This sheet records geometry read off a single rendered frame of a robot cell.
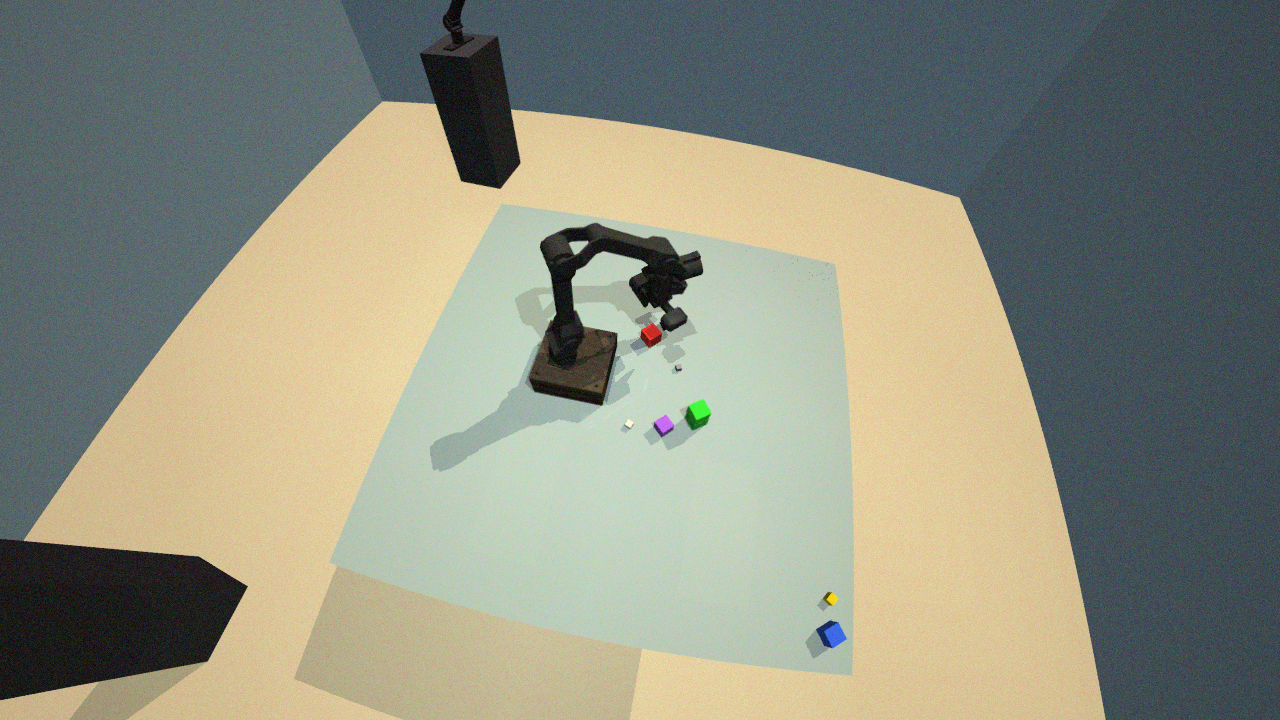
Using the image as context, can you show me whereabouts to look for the red block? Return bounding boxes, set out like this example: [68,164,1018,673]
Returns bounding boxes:
[640,323,662,348]

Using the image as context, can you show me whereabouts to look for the blue cube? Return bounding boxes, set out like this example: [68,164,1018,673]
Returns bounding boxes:
[817,620,847,650]

